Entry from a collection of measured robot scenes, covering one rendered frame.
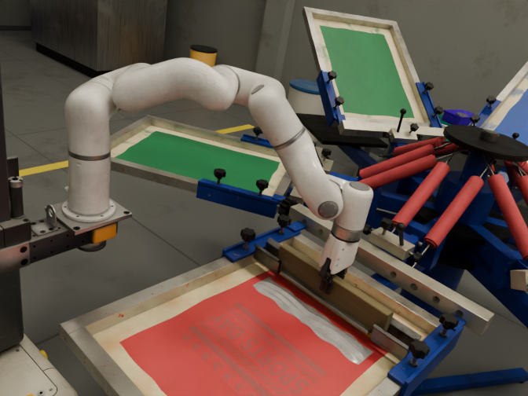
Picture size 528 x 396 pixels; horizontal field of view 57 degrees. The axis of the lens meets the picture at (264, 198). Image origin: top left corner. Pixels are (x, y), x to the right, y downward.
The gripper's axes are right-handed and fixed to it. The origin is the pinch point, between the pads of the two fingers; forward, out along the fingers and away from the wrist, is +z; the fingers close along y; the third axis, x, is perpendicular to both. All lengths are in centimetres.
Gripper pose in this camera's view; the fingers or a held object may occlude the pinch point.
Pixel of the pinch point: (331, 282)
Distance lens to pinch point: 131.4
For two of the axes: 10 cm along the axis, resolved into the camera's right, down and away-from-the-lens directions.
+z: -1.7, 8.8, 4.4
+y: -6.8, 2.2, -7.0
